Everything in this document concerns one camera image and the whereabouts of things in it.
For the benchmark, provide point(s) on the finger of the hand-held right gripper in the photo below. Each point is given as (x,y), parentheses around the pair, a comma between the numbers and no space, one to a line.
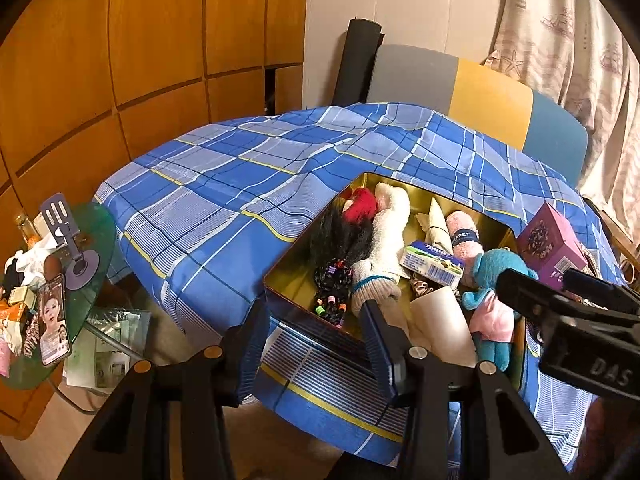
(525,292)
(600,292)

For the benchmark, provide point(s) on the beige knitted sock blue band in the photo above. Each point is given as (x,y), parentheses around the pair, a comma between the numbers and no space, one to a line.
(387,250)

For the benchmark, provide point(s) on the pink fluffy sock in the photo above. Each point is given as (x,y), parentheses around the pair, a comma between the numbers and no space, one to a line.
(460,221)

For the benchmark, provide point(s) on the cream cloth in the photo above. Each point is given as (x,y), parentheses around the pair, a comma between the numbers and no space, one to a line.
(437,225)

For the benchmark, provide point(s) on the black furry wig coloured beads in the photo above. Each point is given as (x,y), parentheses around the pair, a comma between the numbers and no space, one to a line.
(335,240)

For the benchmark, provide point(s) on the white cloth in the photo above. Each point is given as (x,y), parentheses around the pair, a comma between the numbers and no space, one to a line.
(30,260)
(440,320)

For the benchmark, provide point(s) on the beige printed curtain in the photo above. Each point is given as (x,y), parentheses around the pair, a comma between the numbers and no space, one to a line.
(575,35)

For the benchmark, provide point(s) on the white fluffy sock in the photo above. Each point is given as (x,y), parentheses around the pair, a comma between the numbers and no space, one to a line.
(385,195)

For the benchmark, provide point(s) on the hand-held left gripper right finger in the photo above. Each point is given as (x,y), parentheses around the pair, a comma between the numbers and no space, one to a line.
(380,350)

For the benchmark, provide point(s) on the person's right forearm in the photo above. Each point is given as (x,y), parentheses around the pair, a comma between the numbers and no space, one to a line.
(612,435)

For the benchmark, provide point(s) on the blue white tissue packet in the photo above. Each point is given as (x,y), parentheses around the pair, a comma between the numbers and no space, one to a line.
(430,265)

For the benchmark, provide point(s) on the gold square tin box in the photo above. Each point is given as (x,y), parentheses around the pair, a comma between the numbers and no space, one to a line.
(295,280)

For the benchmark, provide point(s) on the smartphone with photo case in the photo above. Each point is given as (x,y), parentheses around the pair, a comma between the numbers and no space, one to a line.
(52,320)

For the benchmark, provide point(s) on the blue plaid blanket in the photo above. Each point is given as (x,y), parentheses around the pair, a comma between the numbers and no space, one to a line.
(210,200)

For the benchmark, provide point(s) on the grey phone stand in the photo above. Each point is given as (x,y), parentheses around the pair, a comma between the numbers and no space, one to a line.
(82,270)

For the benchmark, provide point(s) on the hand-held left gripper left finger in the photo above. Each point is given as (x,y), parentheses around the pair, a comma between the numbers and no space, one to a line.
(252,350)

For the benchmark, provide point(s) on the red and white sock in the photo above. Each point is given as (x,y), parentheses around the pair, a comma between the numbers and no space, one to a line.
(361,205)

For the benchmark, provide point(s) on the wooden wardrobe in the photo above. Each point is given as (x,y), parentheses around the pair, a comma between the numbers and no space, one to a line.
(150,35)

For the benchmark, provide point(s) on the black rolled mat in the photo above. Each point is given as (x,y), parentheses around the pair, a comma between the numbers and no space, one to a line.
(357,60)

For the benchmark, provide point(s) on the grey yellow blue padded backrest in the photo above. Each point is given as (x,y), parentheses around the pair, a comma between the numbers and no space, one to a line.
(495,95)

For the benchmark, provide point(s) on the pink cardboard box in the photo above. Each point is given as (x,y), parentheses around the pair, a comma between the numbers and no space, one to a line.
(545,240)

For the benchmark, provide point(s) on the white crumpled cloth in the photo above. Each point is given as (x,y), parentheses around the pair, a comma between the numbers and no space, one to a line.
(30,260)

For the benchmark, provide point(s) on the blue plush toy pink dress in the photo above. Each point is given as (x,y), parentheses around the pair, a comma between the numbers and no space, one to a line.
(495,270)

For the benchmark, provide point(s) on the green glass side table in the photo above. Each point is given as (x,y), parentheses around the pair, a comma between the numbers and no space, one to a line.
(95,230)

